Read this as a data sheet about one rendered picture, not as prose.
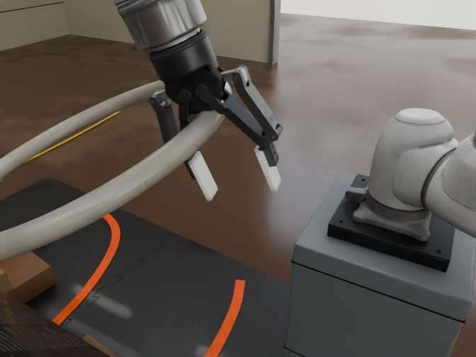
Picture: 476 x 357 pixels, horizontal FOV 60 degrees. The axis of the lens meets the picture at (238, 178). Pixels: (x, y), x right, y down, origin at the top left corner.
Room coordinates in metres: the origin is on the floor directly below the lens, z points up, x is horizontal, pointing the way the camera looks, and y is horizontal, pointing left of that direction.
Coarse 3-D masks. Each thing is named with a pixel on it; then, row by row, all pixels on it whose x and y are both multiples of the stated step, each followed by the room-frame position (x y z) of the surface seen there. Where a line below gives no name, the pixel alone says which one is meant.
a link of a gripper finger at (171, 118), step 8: (152, 96) 0.51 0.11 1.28; (152, 104) 0.51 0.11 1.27; (160, 112) 0.51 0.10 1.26; (168, 112) 0.52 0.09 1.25; (160, 120) 0.51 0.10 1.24; (168, 120) 0.51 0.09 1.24; (160, 128) 0.51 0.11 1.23; (168, 128) 0.51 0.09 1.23; (176, 128) 0.53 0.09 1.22; (168, 136) 0.51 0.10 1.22
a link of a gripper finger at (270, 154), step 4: (276, 128) 0.47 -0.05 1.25; (264, 132) 0.48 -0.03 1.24; (280, 132) 0.47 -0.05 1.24; (264, 136) 0.47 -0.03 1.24; (268, 140) 0.47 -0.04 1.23; (268, 144) 0.47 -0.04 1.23; (272, 144) 0.48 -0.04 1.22; (268, 148) 0.47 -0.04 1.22; (272, 148) 0.47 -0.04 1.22; (264, 152) 0.47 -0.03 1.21; (268, 152) 0.47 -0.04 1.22; (272, 152) 0.47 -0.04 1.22; (276, 152) 0.48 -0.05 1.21; (268, 156) 0.47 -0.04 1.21; (272, 156) 0.47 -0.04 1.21; (276, 156) 0.47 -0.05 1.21; (268, 160) 0.47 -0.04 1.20; (272, 160) 0.47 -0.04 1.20; (276, 160) 0.47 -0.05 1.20; (268, 164) 0.47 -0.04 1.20; (272, 164) 0.47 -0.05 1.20; (276, 164) 0.47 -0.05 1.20
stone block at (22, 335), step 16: (0, 304) 0.71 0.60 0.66; (16, 304) 0.75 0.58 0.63; (0, 320) 0.63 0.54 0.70; (16, 320) 0.65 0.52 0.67; (32, 320) 0.68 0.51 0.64; (48, 320) 0.71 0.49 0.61; (0, 336) 0.56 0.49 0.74; (16, 336) 0.58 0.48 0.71; (32, 336) 0.60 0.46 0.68; (48, 336) 0.62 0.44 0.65; (64, 336) 0.65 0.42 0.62; (0, 352) 0.50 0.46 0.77; (16, 352) 0.52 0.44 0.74; (32, 352) 0.53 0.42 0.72; (48, 352) 0.55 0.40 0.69; (64, 352) 0.57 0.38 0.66; (80, 352) 0.60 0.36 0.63; (96, 352) 0.62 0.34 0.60
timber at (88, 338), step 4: (88, 336) 1.02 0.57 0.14; (84, 340) 1.01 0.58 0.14; (88, 340) 1.01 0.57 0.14; (92, 340) 1.01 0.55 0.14; (92, 344) 0.99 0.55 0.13; (96, 344) 0.99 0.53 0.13; (100, 344) 0.99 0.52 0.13; (100, 348) 0.97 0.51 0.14; (104, 348) 0.97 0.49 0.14; (104, 352) 0.96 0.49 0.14; (108, 352) 0.96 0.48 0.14; (112, 352) 0.96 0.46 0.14; (112, 356) 0.94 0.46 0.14; (116, 356) 0.94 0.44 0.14
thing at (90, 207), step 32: (128, 96) 0.79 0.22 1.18; (64, 128) 0.75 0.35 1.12; (192, 128) 0.45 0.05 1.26; (0, 160) 0.66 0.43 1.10; (160, 160) 0.40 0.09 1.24; (96, 192) 0.36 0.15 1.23; (128, 192) 0.36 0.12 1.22; (32, 224) 0.34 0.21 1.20; (64, 224) 0.33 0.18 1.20; (0, 256) 0.33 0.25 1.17
